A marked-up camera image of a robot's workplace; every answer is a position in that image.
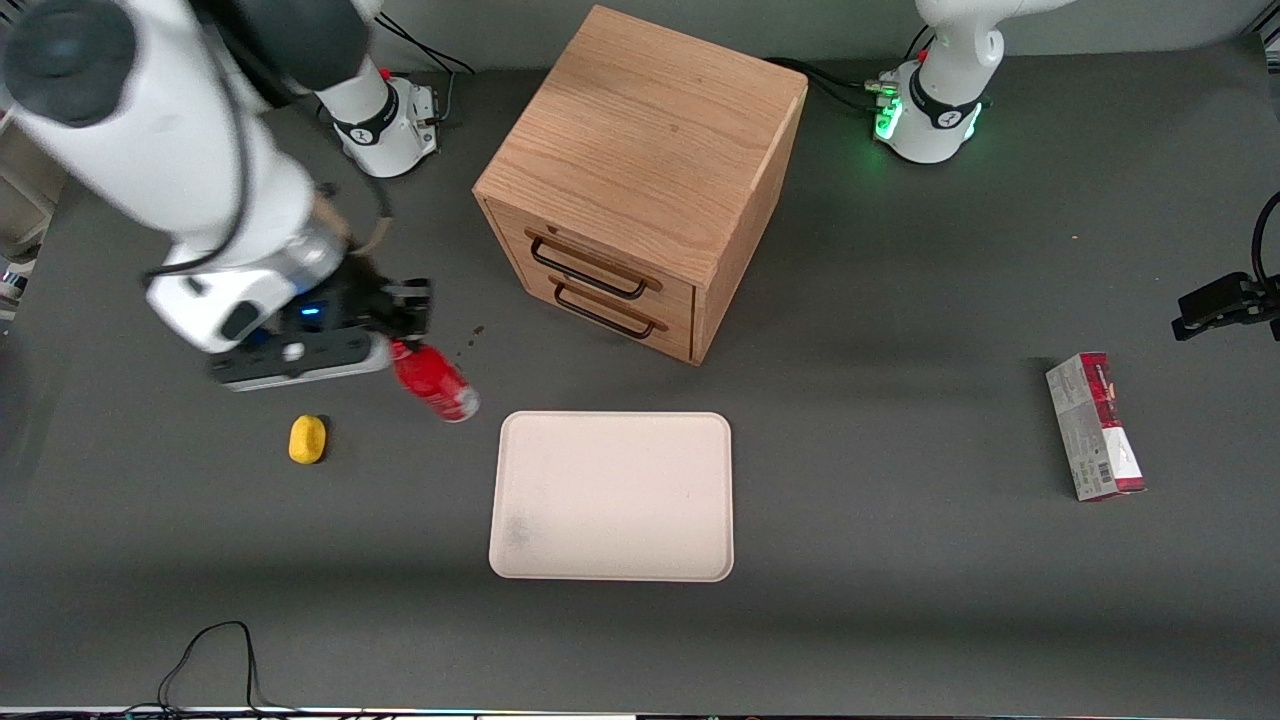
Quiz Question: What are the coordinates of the red and grey carton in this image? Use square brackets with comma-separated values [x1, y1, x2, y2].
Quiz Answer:
[1045, 351, 1147, 502]

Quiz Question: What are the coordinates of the red coke bottle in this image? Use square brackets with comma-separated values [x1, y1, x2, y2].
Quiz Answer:
[390, 340, 482, 425]

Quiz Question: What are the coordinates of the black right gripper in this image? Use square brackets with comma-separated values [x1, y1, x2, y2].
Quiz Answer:
[268, 256, 433, 342]

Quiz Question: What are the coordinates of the wooden drawer cabinet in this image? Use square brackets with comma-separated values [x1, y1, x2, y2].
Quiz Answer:
[473, 5, 809, 367]

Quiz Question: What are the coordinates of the cream plastic tray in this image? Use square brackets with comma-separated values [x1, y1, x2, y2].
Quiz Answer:
[488, 411, 735, 583]

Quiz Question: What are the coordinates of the black wire drawer handle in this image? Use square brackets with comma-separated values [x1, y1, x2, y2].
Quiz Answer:
[525, 229, 664, 301]
[549, 275, 669, 341]

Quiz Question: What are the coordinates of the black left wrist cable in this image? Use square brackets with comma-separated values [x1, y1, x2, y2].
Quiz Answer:
[1251, 190, 1280, 293]

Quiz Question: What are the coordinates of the wooden drawer front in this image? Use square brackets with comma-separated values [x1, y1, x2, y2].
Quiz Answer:
[500, 258, 695, 364]
[487, 203, 697, 327]

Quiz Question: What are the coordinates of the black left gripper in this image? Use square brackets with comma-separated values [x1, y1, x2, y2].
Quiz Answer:
[1172, 272, 1280, 343]

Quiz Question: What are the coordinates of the black left arm base cable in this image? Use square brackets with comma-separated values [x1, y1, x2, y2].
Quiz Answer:
[765, 25, 936, 116]

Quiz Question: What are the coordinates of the thin black table cable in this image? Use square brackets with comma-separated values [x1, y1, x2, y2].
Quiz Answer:
[120, 621, 301, 717]

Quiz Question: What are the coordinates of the yellow lemon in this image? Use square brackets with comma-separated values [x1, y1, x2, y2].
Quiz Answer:
[288, 415, 328, 465]

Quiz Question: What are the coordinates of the black arm base cable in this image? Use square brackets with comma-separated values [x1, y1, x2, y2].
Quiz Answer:
[765, 25, 936, 116]
[375, 12, 477, 126]

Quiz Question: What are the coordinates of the black right arm base cable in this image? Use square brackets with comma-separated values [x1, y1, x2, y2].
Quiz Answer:
[375, 12, 477, 126]

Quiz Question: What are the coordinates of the beige cardboard box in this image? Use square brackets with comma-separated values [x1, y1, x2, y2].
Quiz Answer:
[0, 128, 73, 264]

